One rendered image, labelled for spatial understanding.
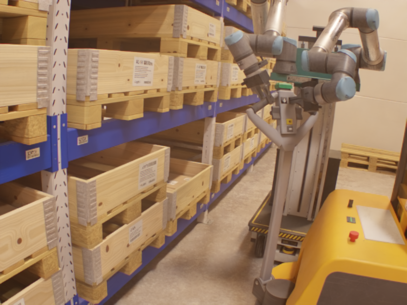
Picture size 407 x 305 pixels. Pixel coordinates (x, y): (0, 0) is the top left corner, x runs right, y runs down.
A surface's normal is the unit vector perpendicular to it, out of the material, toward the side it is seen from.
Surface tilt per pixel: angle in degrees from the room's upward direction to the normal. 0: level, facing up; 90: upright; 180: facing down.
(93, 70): 90
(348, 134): 90
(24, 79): 90
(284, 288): 0
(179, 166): 90
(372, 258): 0
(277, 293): 0
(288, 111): 74
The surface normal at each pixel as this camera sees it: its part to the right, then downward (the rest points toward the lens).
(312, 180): -0.40, 0.18
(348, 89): 0.39, 0.04
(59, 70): 0.92, 0.15
